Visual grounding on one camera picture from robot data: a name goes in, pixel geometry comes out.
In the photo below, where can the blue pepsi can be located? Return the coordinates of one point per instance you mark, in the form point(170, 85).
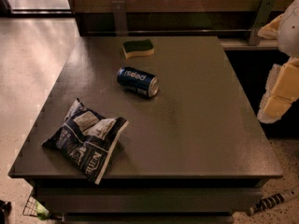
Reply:
point(138, 81)

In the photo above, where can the right metal shelf bracket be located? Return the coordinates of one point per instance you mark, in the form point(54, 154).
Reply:
point(260, 19)

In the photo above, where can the green yellow sponge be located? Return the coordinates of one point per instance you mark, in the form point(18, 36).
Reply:
point(137, 48)

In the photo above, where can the black white striped tool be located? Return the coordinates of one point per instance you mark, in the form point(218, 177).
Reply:
point(274, 200)

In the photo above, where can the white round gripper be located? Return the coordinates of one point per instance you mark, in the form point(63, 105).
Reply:
point(290, 32)

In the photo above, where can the dark wooden wall shelf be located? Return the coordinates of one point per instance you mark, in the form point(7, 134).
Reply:
point(229, 20)

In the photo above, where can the dark grey drawer cabinet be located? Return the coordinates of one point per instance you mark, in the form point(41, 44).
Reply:
point(192, 153)

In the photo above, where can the metal shelf bracket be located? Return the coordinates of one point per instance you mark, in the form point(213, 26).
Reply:
point(260, 19)
point(120, 18)

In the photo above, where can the left metal shelf bracket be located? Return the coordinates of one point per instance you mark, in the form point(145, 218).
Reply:
point(120, 18)

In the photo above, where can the wire basket with green item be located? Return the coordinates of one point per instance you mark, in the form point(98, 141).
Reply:
point(33, 208)

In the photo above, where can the blue white snack bag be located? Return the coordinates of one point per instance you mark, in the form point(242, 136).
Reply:
point(87, 139)

